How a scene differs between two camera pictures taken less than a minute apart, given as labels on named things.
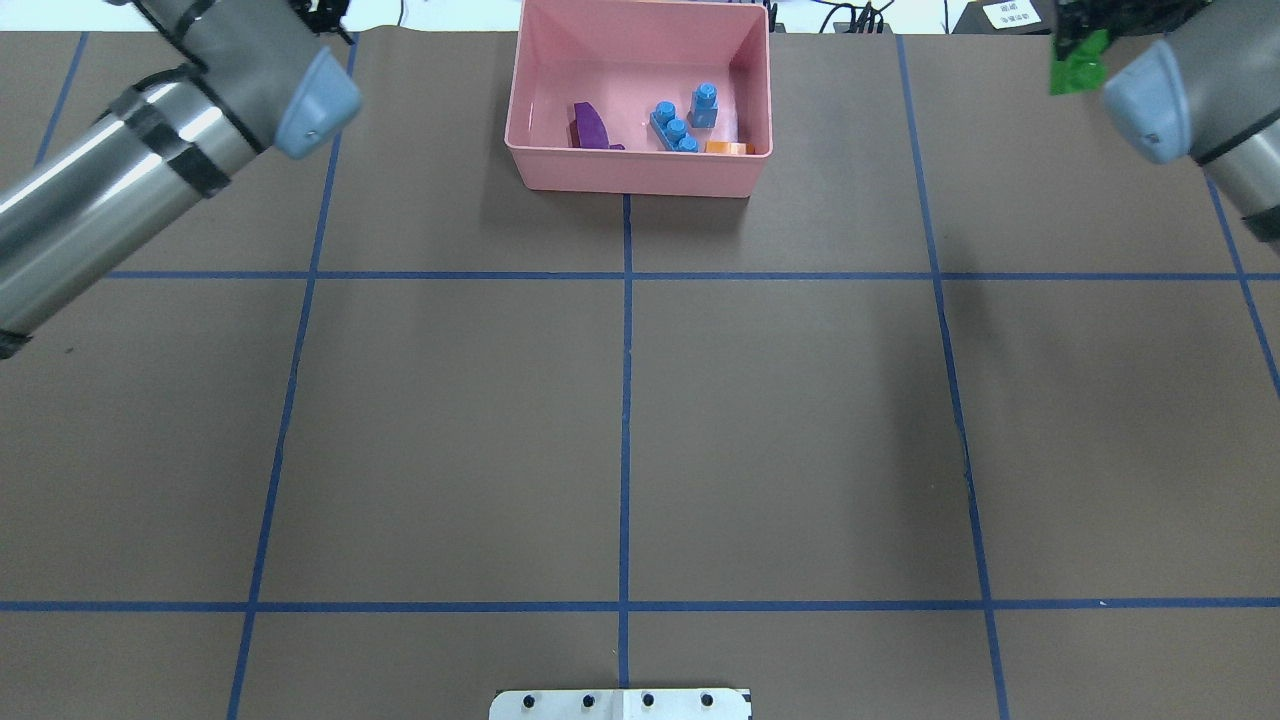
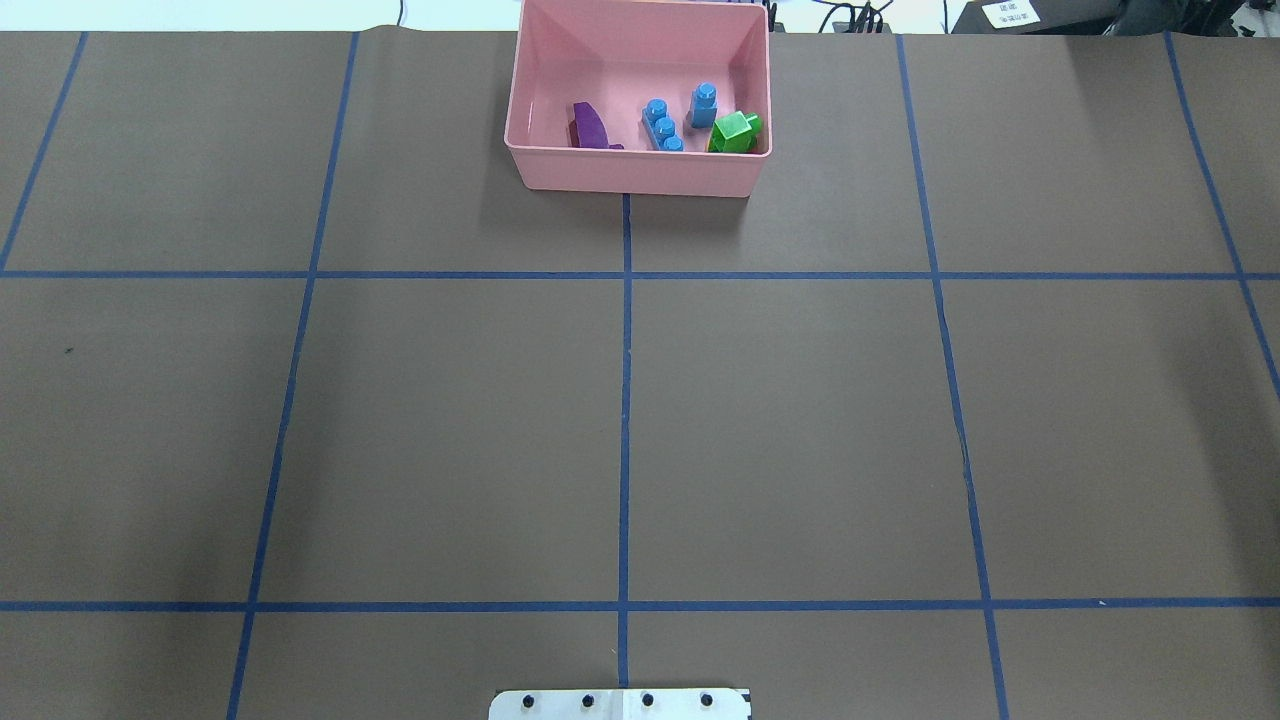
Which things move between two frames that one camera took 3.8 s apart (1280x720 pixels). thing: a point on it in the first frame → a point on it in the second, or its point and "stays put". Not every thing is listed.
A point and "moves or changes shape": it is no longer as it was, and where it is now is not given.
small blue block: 704,107 stays put
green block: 1082,70 → 735,133
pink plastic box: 622,58 stays put
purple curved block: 588,129 stays put
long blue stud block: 673,132 moves or changes shape
